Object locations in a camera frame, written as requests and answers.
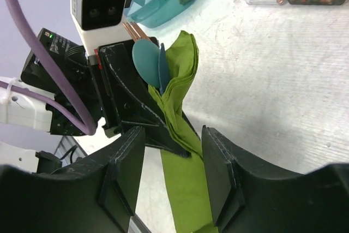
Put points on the copper fork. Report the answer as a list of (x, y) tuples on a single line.
[(135, 31)]

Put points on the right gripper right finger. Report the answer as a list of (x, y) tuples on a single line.
[(249, 194)]

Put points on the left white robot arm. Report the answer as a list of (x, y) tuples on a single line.
[(34, 100)]

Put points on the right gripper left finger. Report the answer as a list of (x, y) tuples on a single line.
[(95, 194)]

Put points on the teal knife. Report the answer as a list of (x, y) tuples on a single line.
[(163, 70)]

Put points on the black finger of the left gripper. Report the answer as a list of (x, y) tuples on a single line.
[(125, 99)]

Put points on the teal spoon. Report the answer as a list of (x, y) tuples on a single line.
[(145, 56)]

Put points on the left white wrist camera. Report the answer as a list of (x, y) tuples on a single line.
[(99, 22)]

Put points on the green paper napkin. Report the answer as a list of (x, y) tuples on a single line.
[(185, 178)]

